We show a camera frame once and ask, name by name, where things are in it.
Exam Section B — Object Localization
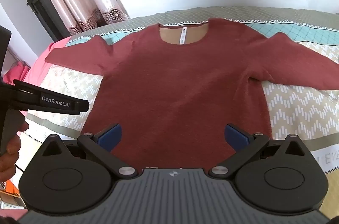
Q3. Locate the orange box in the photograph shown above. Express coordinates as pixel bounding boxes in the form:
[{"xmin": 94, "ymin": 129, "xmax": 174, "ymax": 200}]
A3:
[{"xmin": 0, "ymin": 178, "xmax": 23, "ymax": 214}]

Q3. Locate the pink bed sheet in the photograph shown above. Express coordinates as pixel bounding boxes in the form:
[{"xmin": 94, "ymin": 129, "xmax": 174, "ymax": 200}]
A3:
[{"xmin": 28, "ymin": 37, "xmax": 72, "ymax": 76}]

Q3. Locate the patterned bed quilt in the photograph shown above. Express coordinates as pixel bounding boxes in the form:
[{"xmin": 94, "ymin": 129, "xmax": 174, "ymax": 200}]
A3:
[{"xmin": 20, "ymin": 5, "xmax": 339, "ymax": 175}]

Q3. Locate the dark red long-sleeved sweater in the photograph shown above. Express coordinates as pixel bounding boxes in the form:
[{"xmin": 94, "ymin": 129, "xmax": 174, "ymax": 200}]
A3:
[{"xmin": 45, "ymin": 18, "xmax": 339, "ymax": 169}]

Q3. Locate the pink red cloth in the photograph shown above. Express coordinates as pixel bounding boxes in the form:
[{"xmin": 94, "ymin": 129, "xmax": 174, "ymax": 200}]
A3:
[{"xmin": 7, "ymin": 61, "xmax": 31, "ymax": 85}]

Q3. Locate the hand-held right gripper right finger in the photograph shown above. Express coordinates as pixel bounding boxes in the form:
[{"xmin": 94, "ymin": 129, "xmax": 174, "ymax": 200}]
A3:
[{"xmin": 209, "ymin": 123, "xmax": 307, "ymax": 178}]

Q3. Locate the person's left hand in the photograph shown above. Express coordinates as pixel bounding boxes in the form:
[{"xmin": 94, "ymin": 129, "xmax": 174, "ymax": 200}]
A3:
[{"xmin": 0, "ymin": 122, "xmax": 29, "ymax": 184}]

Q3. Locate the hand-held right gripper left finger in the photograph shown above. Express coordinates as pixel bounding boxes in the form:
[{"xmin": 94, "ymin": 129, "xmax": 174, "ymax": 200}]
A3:
[{"xmin": 42, "ymin": 123, "xmax": 138, "ymax": 178}]

